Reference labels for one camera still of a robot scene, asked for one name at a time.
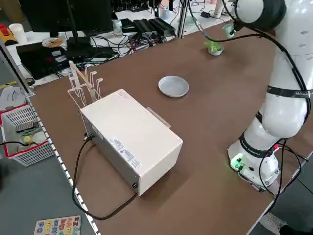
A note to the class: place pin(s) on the pale green cup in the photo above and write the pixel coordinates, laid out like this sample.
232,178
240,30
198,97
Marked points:
227,30

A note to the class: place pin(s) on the plate of snacks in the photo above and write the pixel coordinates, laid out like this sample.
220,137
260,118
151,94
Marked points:
52,42

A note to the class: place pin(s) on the green lettuce leaf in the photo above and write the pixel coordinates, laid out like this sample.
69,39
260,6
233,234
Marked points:
212,45

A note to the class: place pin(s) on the black power brick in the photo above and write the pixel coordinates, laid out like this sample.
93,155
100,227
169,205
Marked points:
162,25
127,24
144,27

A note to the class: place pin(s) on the white toaster oven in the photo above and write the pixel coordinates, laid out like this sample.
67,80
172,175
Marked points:
127,127

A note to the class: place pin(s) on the black flat device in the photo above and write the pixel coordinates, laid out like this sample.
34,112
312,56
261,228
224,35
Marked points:
85,52

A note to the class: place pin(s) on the yellow round object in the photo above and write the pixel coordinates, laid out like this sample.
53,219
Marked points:
28,140

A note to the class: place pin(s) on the red white plastic basket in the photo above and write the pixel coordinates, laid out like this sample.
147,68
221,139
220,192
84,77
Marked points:
29,154

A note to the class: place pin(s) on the small black adapter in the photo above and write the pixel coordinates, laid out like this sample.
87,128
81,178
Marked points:
205,14

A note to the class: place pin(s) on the aluminium frame rail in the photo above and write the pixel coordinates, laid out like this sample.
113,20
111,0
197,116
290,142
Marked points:
14,66

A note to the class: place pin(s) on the white paper cup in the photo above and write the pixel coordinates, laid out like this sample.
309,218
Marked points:
18,34

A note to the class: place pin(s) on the black monitor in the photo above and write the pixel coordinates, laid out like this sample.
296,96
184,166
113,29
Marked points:
49,14

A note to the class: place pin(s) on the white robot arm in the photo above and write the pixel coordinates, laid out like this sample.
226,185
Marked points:
281,117

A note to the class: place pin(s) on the white paper sheet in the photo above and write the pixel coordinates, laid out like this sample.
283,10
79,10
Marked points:
12,95

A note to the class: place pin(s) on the white round object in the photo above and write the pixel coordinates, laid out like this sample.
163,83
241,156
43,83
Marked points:
39,137

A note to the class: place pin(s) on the clear bottle green cap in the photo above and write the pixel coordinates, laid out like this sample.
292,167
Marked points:
117,29

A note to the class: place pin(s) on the pale blue cup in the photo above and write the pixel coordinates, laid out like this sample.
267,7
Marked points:
165,13

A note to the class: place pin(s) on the tape roll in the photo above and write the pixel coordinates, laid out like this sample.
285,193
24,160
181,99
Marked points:
29,81

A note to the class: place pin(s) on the person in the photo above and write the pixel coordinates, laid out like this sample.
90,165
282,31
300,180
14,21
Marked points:
272,222

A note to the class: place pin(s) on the colourful alphabet puzzle board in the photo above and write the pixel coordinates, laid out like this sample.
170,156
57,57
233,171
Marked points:
56,226

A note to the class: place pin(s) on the large grey dish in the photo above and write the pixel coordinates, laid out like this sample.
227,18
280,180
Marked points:
173,86

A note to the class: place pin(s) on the black monitor stand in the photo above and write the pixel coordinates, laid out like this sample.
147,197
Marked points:
78,41

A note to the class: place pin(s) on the black laptop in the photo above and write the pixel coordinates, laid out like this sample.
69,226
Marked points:
31,58

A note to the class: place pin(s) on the aluminium post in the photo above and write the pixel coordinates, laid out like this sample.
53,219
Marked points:
182,19

